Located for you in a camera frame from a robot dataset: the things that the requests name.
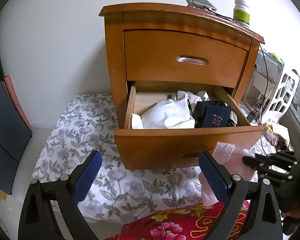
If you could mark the white lattice shelf rack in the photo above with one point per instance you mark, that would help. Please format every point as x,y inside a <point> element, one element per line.
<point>271,88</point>

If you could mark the white garment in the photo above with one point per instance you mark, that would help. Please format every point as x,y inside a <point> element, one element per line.
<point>166,114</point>

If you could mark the navy blue printed garment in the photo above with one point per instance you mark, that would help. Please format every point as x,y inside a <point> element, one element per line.
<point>211,113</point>

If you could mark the colourful clutter pile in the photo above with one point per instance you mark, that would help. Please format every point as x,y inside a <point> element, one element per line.
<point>277,135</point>

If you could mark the black power adapter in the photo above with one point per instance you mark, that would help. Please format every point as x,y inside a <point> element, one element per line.
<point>253,115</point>

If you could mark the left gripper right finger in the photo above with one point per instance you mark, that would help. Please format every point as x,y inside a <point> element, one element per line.
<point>263,219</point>

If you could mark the grey sofa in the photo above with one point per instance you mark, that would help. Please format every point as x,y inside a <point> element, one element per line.
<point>291,120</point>

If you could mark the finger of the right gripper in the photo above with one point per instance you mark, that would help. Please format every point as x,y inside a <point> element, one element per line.
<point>252,161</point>

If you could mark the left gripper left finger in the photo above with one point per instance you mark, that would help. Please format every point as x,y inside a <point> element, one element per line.
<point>37,219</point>

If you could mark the red floral blanket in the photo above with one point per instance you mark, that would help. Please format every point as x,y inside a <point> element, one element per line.
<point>192,222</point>

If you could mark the dark blue cabinet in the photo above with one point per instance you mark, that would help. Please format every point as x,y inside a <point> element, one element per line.
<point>14,137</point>

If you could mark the grey floral bedsheet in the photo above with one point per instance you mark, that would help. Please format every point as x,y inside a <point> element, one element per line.
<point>117,195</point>

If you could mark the grey phone on nightstand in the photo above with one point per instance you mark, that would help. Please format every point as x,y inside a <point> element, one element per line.
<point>201,4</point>

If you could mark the white green pill bottle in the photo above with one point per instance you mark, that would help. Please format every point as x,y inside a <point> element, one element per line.
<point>241,13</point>

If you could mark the wooden nightstand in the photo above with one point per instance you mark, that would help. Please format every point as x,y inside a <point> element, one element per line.
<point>120,18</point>

